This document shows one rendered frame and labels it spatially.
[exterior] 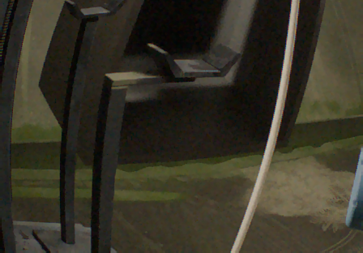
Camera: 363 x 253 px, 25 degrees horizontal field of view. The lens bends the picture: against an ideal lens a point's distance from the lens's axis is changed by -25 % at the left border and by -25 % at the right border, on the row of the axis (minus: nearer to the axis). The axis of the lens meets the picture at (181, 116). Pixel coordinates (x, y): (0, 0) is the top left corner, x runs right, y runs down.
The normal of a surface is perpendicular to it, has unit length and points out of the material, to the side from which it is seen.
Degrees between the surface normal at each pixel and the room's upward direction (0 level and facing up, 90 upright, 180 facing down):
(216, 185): 0
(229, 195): 0
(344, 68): 57
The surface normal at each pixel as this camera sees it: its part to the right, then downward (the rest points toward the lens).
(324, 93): 0.53, -0.19
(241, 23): -0.82, 0.05
